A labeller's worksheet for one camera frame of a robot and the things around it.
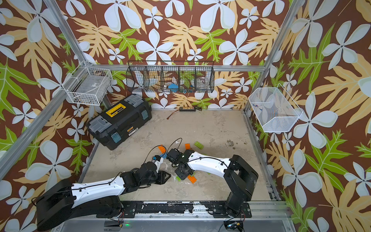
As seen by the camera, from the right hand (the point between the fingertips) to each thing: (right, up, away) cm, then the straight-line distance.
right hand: (182, 172), depth 84 cm
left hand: (-7, 0, -3) cm, 7 cm away
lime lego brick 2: (-3, +1, -10) cm, 11 cm away
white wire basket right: (+54, +37, -1) cm, 65 cm away
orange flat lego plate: (-15, +12, +14) cm, 24 cm away
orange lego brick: (+3, +13, +17) cm, 21 cm away
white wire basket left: (-58, +52, +2) cm, 78 cm away
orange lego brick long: (+6, -4, 0) cm, 7 cm away
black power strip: (+3, +41, +35) cm, 54 cm away
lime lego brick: (+11, +14, +14) cm, 23 cm away
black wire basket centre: (-8, +62, +12) cm, 63 cm away
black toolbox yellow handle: (-44, +27, +3) cm, 52 cm away
